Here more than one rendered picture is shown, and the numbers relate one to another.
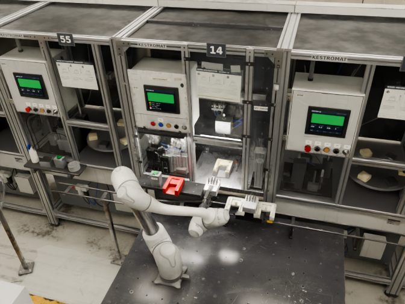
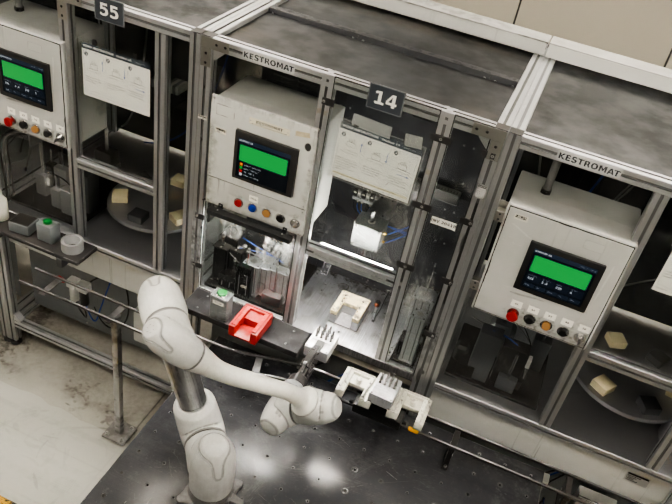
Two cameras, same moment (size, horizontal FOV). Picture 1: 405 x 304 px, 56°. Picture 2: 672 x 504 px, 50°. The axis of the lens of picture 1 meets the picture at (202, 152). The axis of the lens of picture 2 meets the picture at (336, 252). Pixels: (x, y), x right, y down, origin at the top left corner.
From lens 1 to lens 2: 0.13 m
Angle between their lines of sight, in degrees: 2
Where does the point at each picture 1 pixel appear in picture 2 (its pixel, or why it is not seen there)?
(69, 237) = (33, 371)
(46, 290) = not seen: outside the picture
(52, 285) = not seen: outside the picture
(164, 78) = (279, 126)
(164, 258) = (205, 461)
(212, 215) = (311, 401)
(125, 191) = (159, 328)
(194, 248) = (263, 450)
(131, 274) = (135, 474)
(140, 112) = (219, 177)
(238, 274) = not seen: outside the picture
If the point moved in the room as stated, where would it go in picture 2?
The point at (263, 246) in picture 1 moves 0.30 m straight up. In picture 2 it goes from (392, 473) to (409, 423)
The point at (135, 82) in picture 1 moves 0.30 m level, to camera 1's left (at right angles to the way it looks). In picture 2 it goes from (223, 121) to (141, 106)
